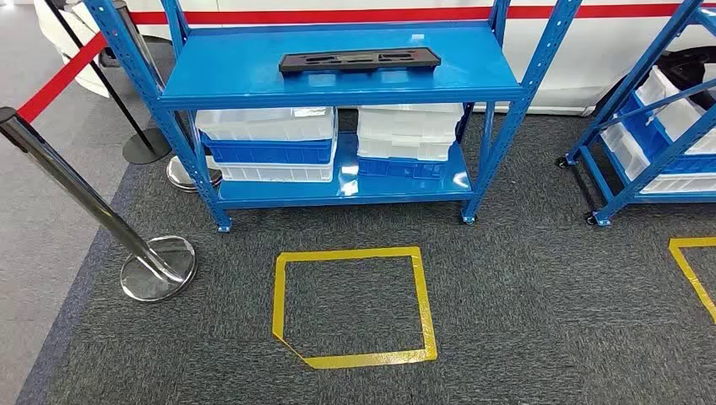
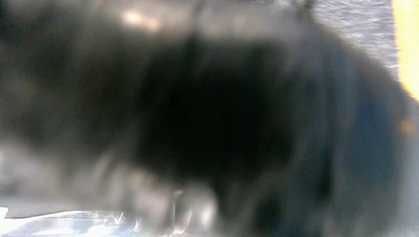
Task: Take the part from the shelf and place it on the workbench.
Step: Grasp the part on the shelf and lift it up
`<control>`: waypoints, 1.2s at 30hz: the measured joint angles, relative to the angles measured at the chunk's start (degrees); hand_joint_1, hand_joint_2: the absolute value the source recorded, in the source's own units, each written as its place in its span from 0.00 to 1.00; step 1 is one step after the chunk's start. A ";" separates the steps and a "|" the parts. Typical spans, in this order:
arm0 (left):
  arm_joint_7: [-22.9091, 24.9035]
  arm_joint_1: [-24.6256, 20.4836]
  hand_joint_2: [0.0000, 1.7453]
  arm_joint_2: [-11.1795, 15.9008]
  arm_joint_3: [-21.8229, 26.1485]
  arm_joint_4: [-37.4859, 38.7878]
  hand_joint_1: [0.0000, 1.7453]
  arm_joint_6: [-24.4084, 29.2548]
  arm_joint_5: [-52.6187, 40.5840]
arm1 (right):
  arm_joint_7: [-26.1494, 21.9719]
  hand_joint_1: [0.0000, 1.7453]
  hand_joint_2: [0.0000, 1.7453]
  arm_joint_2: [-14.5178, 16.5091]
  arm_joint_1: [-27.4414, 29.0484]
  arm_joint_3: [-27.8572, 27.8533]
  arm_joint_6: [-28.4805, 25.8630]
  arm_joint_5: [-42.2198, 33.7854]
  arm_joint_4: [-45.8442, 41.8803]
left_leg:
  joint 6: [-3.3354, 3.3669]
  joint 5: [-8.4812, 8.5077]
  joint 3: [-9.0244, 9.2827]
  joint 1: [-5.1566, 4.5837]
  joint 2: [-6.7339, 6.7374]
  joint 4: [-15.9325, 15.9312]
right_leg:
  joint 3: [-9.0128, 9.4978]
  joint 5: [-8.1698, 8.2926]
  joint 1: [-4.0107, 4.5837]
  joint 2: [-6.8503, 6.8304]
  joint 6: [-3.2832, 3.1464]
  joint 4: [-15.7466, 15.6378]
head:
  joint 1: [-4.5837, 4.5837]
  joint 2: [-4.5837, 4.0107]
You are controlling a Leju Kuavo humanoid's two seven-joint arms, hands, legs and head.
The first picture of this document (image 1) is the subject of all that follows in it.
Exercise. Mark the blue metal shelf rack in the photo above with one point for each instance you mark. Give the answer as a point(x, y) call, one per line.
point(224, 61)
point(643, 180)

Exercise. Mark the white car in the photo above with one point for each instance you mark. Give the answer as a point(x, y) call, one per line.
point(587, 56)

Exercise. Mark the black stanchion post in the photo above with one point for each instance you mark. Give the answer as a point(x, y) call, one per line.
point(146, 148)

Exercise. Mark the chrome stanchion post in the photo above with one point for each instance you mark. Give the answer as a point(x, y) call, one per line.
point(179, 176)
point(84, 193)

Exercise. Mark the red barrier belt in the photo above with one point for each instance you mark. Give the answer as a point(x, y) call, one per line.
point(335, 15)
point(61, 78)

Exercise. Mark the yellow floor tape square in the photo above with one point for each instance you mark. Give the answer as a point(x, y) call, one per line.
point(693, 242)
point(347, 255)

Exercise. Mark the black plastic panel part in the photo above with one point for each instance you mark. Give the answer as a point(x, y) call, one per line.
point(291, 62)

